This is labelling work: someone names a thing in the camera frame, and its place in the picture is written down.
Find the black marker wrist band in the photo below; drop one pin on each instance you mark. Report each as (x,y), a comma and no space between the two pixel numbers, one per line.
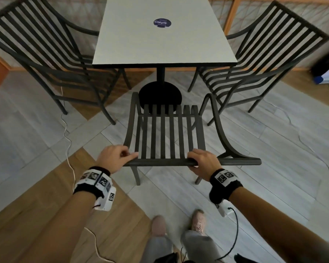
(224,183)
(90,183)

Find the black bag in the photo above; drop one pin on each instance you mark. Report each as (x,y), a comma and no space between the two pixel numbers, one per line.
(327,60)

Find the person's left thumb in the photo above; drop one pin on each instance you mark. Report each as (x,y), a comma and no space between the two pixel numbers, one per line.
(131,156)

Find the white wrist camera unit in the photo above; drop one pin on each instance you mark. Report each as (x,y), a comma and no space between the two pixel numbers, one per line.
(224,209)
(108,199)

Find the person's left hand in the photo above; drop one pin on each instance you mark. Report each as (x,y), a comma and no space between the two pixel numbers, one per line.
(109,158)

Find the person's right forearm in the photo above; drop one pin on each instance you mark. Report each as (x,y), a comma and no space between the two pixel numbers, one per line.
(277,227)

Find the black waist pack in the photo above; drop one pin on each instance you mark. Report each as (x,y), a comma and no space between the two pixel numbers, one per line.
(170,258)

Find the white square pedestal table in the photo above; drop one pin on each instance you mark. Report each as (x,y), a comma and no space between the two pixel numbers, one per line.
(164,43)

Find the round purple sticker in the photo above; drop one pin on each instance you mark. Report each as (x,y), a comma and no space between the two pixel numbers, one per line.
(162,22)

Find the person's right thumb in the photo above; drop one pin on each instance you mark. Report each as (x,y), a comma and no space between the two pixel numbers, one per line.
(194,169)

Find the person's left forearm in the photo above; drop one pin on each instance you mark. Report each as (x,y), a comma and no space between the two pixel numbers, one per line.
(60,230)

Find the person's right hand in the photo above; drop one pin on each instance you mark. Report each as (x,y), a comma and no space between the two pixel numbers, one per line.
(208,165)

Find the dark slatted metal chair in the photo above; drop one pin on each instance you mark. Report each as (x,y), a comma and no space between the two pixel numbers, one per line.
(43,51)
(162,134)
(263,57)

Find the pink shoe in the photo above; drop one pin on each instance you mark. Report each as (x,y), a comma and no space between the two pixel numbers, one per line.
(198,221)
(159,225)

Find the grey trousers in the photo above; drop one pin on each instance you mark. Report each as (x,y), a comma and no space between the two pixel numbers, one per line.
(197,247)

